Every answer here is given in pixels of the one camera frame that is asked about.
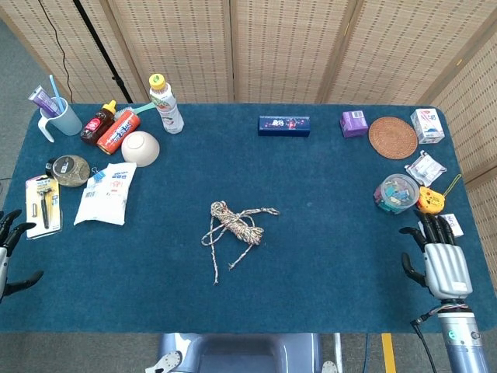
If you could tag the blue binder clip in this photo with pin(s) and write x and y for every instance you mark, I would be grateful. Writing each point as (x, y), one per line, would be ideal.
(99, 176)

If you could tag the blue grey robot torso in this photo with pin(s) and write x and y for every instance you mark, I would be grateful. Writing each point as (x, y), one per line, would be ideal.
(240, 353)

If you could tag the purple toothpaste tube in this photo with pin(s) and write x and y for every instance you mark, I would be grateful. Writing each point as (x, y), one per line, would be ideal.
(40, 99)

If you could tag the blue felt table mat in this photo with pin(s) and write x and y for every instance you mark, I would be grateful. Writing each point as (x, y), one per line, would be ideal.
(310, 252)

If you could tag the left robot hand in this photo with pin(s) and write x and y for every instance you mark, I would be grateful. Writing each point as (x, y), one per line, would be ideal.
(2, 268)

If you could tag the small purple white carton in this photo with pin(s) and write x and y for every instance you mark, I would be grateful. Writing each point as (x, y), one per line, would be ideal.
(455, 225)

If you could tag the white drink bottle green cap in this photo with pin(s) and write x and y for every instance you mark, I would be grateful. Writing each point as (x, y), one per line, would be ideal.
(167, 109)

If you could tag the orange yellow tape measure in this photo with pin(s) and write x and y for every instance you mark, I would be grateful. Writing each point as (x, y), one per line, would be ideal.
(429, 200)

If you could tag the white table leg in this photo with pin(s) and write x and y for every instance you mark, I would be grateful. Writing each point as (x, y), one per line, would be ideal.
(338, 349)

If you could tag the crumpled white packet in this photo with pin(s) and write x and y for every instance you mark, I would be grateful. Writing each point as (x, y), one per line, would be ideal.
(425, 169)

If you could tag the round woven rattan coaster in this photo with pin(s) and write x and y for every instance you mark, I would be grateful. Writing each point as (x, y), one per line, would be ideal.
(392, 138)

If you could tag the black stand pole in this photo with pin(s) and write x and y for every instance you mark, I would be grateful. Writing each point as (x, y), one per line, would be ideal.
(98, 40)

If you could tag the dark blue rectangular box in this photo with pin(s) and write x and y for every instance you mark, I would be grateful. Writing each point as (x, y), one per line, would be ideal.
(283, 126)

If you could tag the purple tissue pack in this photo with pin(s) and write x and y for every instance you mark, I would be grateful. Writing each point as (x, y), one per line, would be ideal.
(354, 124)

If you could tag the razor in yellow blister pack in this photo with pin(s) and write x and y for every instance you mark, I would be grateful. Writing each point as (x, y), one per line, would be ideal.
(42, 206)

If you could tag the beige bowl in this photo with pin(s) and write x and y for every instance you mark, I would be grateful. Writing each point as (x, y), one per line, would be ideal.
(140, 149)

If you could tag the brown syrup bottle yellow cap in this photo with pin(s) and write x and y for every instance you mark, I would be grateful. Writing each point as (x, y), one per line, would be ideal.
(95, 126)

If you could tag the white plastic powder bag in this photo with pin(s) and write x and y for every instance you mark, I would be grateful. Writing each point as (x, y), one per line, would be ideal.
(103, 198)

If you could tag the light blue toothbrush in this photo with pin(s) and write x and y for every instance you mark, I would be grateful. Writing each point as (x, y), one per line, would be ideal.
(54, 89)

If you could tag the orange red snack can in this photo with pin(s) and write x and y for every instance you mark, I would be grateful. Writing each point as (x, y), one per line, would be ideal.
(116, 134)

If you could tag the white milk carton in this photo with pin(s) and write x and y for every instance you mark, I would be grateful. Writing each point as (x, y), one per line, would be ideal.
(427, 126)

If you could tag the clear jar of coloured clips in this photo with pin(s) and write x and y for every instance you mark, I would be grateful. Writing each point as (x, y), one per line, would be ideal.
(396, 192)

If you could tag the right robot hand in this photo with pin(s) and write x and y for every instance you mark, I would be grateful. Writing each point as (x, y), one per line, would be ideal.
(446, 268)

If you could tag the white perforated metal bracket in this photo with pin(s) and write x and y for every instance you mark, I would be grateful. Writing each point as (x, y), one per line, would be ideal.
(329, 367)
(169, 361)

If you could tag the round speckled tin black lid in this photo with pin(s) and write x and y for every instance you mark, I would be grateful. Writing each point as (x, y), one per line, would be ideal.
(70, 171)

